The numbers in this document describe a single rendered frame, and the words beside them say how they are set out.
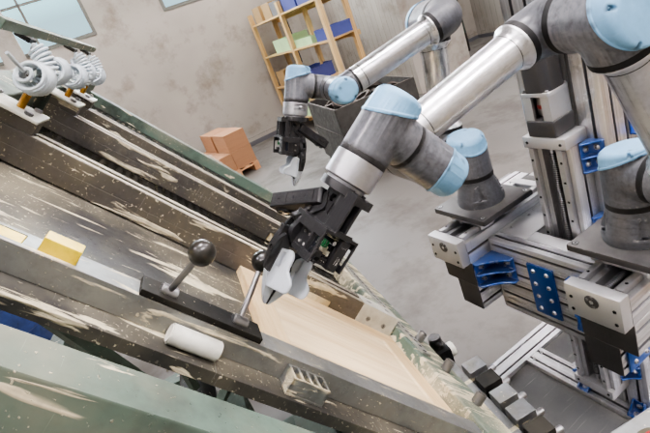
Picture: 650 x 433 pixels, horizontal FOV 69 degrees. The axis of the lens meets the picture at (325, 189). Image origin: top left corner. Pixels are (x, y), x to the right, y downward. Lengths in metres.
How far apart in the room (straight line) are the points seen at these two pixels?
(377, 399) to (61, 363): 0.56
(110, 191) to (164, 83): 7.60
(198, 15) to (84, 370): 8.54
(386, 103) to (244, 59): 8.42
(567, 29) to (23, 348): 0.87
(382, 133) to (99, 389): 0.44
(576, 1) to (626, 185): 0.46
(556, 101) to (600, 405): 1.14
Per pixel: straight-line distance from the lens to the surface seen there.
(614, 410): 2.04
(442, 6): 1.48
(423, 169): 0.71
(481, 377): 1.41
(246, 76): 9.04
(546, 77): 1.37
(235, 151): 7.16
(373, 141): 0.66
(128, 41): 8.67
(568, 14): 0.92
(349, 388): 0.88
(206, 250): 0.66
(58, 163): 1.12
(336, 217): 0.65
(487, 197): 1.57
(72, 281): 0.73
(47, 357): 0.52
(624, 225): 1.28
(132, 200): 1.12
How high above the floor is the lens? 1.75
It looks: 19 degrees down
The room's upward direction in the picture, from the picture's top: 21 degrees counter-clockwise
